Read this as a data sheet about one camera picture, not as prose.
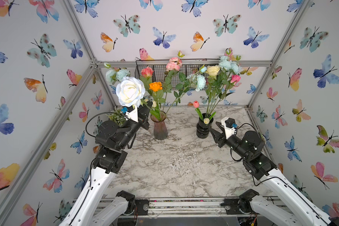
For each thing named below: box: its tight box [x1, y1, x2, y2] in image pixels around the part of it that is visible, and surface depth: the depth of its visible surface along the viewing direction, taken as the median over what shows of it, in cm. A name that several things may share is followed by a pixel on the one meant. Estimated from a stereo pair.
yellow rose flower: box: [206, 65, 221, 77], surface depth 79 cm
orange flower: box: [148, 81, 163, 92], surface depth 82 cm
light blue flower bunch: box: [218, 55, 241, 75], surface depth 82 cm
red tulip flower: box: [193, 100, 200, 109], surface depth 82 cm
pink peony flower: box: [165, 56, 183, 72], surface depth 79 cm
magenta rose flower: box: [230, 74, 242, 85], surface depth 79 cm
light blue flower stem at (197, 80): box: [165, 65, 208, 114], surface depth 71 cm
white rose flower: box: [115, 76, 146, 108], surface depth 40 cm
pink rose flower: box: [140, 66, 154, 79], surface depth 84 cm
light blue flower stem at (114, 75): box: [103, 62, 131, 85], surface depth 74 cm
